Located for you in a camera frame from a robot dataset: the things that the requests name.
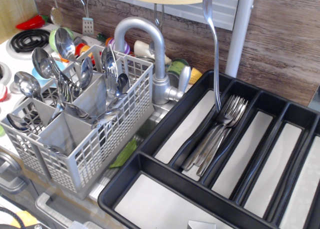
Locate grey plastic cutlery basket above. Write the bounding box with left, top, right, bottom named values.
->
left=0, top=52, right=154, bottom=199

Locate spoon in middle compartment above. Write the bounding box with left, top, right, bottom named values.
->
left=78, top=56, right=93, bottom=90

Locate large spoon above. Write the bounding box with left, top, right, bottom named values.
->
left=31, top=47, right=63, bottom=80
left=14, top=71, right=43, bottom=102
left=54, top=27, right=82, bottom=64

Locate spoon front left corner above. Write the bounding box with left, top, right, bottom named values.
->
left=6, top=113, right=32, bottom=134

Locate stack of forks in tray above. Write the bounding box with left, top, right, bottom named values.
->
left=181, top=95, right=248, bottom=176

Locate silver metal fork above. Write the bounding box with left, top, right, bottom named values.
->
left=202, top=0, right=222, bottom=113

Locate red toy chili pepper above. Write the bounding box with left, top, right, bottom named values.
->
left=15, top=14, right=49, bottom=30

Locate spoon right compartment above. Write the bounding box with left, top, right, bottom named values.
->
left=100, top=46, right=118, bottom=75

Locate large spoon left upper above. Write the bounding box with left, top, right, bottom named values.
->
left=31, top=47, right=63, bottom=80

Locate hanging toy spatula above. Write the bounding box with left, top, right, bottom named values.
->
left=80, top=0, right=94, bottom=36

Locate green toy leaf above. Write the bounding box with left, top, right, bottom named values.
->
left=109, top=138, right=137, bottom=169

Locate yellow toy corn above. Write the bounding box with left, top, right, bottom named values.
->
left=188, top=67, right=203, bottom=85

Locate green toy bowl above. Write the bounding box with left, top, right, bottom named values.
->
left=49, top=27, right=74, bottom=53

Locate silver kitchen faucet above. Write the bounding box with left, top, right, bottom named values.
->
left=114, top=17, right=192, bottom=105

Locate white metal pole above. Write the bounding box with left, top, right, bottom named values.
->
left=225, top=0, right=254, bottom=78

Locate black coil stove burner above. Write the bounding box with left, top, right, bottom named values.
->
left=10, top=29, right=50, bottom=53

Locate hanging toy strainer spoon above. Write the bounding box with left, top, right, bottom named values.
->
left=50, top=0, right=63, bottom=27

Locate large spoon top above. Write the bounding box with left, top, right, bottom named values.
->
left=54, top=27, right=82, bottom=64

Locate black cutlery tray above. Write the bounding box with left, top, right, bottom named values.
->
left=98, top=71, right=320, bottom=229

